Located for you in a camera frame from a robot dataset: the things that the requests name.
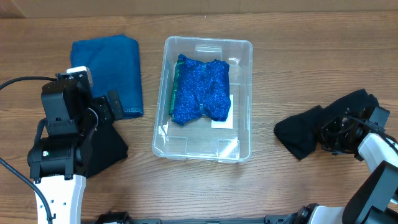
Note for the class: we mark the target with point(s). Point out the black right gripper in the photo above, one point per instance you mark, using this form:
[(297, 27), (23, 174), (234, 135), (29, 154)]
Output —
[(334, 149)]

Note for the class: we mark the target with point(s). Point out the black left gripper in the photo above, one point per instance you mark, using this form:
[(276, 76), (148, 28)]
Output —
[(107, 116)]

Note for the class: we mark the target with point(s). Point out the black cloth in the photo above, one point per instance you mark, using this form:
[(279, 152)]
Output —
[(108, 148)]

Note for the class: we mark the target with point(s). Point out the black garment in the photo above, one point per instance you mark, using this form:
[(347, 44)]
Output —
[(298, 132)]

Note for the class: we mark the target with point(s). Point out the blue sequin garment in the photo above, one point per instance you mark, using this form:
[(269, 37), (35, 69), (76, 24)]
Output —
[(200, 89)]

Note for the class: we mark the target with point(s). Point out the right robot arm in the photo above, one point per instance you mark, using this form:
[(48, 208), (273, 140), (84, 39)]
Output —
[(370, 203)]

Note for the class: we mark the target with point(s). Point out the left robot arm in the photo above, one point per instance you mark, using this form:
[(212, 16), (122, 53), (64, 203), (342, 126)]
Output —
[(81, 143)]

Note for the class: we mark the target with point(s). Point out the clear plastic container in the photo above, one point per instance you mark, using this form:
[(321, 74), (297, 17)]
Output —
[(196, 139)]

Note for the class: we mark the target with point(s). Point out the white label in container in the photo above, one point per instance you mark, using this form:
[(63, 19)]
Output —
[(228, 124)]

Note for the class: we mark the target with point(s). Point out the folded teal blue towel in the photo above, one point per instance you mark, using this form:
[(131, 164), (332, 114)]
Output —
[(114, 63)]

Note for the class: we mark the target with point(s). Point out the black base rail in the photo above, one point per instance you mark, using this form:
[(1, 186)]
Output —
[(125, 218)]

